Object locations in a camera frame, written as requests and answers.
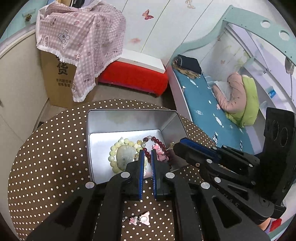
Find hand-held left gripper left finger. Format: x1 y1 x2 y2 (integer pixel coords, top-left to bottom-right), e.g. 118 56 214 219
26 149 146 241

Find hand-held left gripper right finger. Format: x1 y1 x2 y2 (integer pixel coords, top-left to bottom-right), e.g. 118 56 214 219
150 149 271 241

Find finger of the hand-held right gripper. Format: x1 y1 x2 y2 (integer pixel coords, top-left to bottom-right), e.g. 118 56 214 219
173 142 255 188
180 137 260 172

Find clear crystal bead bracelet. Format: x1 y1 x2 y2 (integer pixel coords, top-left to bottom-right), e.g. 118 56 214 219
135 138 148 160

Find dark red bead bracelet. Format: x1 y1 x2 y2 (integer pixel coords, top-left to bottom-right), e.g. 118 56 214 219
142 136 176 167

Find pink charm keychain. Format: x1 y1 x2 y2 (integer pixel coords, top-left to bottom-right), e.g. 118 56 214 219
124 211 151 226

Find pale yellow bead bracelet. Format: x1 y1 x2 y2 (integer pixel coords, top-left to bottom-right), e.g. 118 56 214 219
108 137 148 178

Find grey metal box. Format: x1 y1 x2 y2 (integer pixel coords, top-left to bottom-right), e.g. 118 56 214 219
87 109 189 184

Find blue printed mattress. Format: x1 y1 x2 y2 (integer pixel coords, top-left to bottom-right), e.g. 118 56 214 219
172 67 262 156

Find green blanket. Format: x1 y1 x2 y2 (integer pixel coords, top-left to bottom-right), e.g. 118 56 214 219
225 75 258 128

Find white pillow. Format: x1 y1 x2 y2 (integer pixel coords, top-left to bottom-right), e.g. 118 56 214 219
211 81 229 98

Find pink body pillow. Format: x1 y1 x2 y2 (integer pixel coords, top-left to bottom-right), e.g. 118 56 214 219
213 72 247 114

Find tan folded cloth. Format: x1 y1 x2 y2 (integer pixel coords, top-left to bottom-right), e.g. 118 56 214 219
172 60 201 79

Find grey hanging bag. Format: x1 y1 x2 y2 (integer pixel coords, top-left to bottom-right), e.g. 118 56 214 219
284 57 292 75

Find dark folded clothes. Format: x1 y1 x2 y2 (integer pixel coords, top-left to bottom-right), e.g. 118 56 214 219
177 55 203 74

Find brown polka dot tablecloth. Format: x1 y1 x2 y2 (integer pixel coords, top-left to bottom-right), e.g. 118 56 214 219
7 99 220 241

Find red storage stool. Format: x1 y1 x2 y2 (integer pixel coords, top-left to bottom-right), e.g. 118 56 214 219
98 61 169 97

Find white flat box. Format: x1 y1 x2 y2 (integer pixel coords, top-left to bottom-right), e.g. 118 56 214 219
120 48 166 75

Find pale wardrobe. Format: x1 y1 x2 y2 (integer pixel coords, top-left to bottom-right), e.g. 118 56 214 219
92 0 222 67

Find brown cardboard box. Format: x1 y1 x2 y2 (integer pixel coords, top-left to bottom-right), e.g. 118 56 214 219
40 50 97 109

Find pink checked cloth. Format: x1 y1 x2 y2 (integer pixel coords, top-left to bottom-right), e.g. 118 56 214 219
36 1 126 102

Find cream low cabinet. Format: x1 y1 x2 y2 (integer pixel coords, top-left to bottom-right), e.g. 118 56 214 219
0 29 50 167

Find teal drawer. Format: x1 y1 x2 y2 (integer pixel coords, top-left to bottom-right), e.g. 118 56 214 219
6 8 43 33

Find teal bunk bed frame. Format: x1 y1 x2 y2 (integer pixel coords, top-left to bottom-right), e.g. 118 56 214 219
166 5 296 139

